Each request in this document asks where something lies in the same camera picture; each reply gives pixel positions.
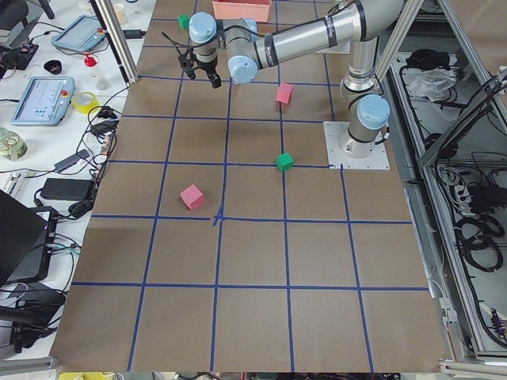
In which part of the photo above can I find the yellow tape roll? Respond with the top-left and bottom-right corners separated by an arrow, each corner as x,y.
71,92 -> 100,115

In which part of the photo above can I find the green foam cube far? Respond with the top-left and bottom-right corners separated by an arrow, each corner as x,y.
177,14 -> 190,30

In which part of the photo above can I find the pink foam cube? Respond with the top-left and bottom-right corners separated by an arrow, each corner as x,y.
276,82 -> 294,105
180,184 -> 205,211

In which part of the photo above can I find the teach pendant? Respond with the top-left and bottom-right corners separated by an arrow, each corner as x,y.
11,76 -> 75,127
51,15 -> 105,53

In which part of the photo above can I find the black laptop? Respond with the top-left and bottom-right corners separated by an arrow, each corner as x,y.
1,192 -> 57,285

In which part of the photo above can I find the white crumpled cloth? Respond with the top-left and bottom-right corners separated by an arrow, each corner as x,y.
407,69 -> 456,102

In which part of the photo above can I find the black power adapter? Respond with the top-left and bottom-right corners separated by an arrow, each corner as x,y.
40,178 -> 93,201

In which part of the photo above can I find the green foam cube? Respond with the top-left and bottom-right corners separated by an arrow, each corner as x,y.
276,152 -> 294,173
177,14 -> 190,30

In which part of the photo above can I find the green foam cube centre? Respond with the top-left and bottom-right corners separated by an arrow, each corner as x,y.
276,152 -> 294,173

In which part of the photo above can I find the black small bowl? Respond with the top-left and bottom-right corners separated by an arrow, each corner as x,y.
43,59 -> 63,75

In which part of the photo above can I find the pink foam cube outer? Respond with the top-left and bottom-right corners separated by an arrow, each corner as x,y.
180,184 -> 205,211

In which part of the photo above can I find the aluminium frame post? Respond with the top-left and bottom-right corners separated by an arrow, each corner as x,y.
90,0 -> 139,85

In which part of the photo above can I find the pink foam cube centre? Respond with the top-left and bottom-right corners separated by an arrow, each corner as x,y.
276,82 -> 294,105

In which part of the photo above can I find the far teach pendant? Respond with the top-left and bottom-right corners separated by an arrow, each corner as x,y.
51,15 -> 105,53

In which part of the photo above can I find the near teach pendant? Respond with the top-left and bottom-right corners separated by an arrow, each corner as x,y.
11,76 -> 75,127

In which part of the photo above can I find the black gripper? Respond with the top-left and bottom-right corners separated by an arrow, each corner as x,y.
182,46 -> 222,89

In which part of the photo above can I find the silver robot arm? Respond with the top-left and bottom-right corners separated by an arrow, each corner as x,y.
178,1 -> 403,158

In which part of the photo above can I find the red capped white bottle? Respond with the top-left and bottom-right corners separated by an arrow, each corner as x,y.
84,53 -> 110,91

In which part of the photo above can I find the pink plastic bin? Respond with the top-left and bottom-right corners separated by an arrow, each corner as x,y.
212,0 -> 272,22

